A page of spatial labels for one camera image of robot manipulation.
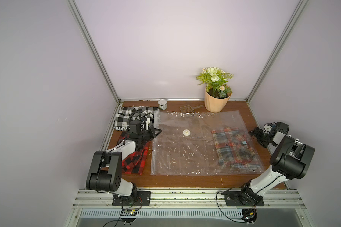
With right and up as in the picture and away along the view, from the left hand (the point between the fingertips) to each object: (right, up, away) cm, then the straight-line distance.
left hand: (162, 130), depth 88 cm
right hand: (+65, -2, +6) cm, 65 cm away
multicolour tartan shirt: (+47, -13, +2) cm, 48 cm away
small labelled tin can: (-2, +18, +23) cm, 29 cm away
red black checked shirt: (-17, -20, -3) cm, 26 cm away
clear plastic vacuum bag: (+27, -9, +5) cm, 29 cm away
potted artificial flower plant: (+41, +26, +18) cm, 52 cm away
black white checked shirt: (-33, +6, +19) cm, 39 cm away
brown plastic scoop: (+19, +14, +26) cm, 35 cm away
